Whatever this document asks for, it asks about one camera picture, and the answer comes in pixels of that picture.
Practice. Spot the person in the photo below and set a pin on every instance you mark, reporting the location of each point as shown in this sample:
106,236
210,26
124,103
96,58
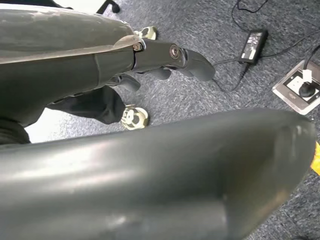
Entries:
100,104

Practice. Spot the black power adapter brick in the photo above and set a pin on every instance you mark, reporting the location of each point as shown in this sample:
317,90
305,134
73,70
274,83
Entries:
253,46

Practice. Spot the silver floor socket box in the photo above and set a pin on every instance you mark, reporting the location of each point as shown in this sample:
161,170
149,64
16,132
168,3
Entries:
291,96

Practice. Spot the black chair base leg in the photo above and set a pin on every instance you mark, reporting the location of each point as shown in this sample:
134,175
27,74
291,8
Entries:
109,5

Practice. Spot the pale patterned shoe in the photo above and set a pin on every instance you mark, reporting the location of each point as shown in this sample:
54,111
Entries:
135,117
149,33

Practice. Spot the white tag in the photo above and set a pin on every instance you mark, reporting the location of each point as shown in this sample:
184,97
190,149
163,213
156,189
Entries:
307,75

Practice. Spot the yellow object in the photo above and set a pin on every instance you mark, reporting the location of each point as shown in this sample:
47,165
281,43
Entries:
317,159

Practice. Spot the black power plug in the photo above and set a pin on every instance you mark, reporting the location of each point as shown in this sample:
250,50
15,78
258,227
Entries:
306,90

